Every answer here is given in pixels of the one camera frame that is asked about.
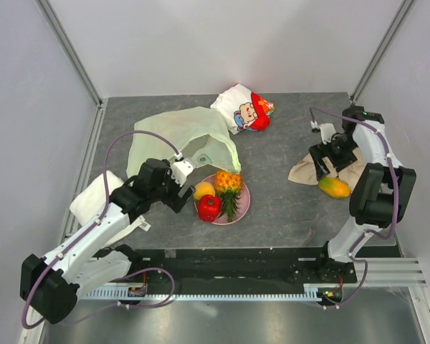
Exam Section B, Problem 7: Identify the slotted cable duct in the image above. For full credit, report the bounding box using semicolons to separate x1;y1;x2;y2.
83;284;322;302

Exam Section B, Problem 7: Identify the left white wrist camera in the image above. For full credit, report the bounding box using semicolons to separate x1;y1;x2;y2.
171;153;195;186

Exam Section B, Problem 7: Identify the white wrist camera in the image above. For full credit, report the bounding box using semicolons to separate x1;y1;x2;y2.
310;120;337;145
171;153;195;186

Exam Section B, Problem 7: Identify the pink plate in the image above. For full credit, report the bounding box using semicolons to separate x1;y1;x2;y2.
193;170;251;226

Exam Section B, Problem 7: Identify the white red cartoon bag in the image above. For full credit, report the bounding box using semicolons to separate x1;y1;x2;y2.
210;84;274;135

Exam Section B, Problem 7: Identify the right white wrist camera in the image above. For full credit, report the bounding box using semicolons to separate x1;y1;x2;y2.
310;120;337;145

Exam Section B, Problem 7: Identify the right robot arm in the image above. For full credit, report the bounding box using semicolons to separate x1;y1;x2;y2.
309;105;416;282

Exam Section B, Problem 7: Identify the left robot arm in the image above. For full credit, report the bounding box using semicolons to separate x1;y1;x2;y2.
19;157;195;324

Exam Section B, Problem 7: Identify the fake red bell pepper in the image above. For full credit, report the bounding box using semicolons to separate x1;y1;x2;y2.
197;194;221;222

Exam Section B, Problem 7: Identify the fake pineapple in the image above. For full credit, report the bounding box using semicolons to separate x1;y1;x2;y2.
214;170;243;223

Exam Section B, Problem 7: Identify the green avocado print plastic bag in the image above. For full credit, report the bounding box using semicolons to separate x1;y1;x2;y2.
126;107;242;176

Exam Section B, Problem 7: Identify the fake yellow pear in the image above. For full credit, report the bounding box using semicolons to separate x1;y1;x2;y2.
193;181;216;201

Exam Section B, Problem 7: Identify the beige crumpled cloth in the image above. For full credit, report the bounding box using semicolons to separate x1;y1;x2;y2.
288;148;366;190

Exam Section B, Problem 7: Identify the fake mango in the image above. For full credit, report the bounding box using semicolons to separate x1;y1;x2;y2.
318;177;351;199

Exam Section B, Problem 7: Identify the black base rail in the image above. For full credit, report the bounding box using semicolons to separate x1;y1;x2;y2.
100;247;355;287

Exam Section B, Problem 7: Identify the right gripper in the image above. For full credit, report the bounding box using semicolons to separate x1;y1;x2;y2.
307;134;357;181

